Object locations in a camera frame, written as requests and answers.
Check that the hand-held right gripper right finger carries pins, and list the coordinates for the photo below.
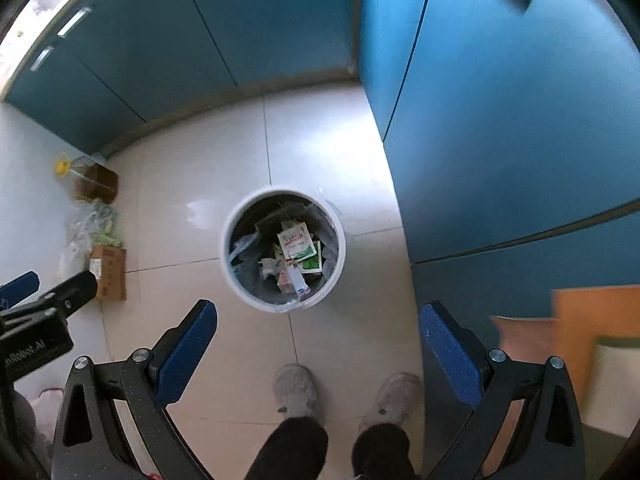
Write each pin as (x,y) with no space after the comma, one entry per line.
(450,355)

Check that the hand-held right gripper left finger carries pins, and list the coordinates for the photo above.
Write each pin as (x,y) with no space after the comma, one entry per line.
(187,350)

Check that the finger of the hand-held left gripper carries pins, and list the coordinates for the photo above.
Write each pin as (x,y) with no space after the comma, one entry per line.
(20,287)
(75,290)

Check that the white round trash bin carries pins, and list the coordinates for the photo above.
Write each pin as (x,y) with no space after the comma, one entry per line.
(240,290)

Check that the clear wrapper with red dots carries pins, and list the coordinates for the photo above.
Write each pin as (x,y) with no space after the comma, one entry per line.
(292,280)

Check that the white sachet with green print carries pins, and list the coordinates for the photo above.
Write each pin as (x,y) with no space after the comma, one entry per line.
(294,242)

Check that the green and white sachet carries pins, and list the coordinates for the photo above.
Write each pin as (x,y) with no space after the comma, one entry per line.
(312,261)

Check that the small cardboard box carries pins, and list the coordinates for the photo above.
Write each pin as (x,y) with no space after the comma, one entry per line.
(110,272)

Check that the pink cloth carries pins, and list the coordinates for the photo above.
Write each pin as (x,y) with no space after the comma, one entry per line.
(47,400)

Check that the bag of green vegetables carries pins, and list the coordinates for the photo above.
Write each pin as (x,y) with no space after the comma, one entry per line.
(95,225)

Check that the cooking oil bottle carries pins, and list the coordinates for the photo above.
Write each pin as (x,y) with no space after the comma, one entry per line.
(92,180)

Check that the crumpled clear plastic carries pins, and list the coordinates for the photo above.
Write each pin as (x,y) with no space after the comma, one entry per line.
(268,266)

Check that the person's right leg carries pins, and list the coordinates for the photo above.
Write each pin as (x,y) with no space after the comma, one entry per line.
(382,452)

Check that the person's leg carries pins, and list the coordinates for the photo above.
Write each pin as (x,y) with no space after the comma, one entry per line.
(290,450)
(382,452)

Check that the person's left leg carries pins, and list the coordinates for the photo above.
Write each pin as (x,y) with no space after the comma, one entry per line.
(290,450)

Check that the blue kitchen cabinet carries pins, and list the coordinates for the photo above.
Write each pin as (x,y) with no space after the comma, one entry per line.
(200,25)
(500,135)

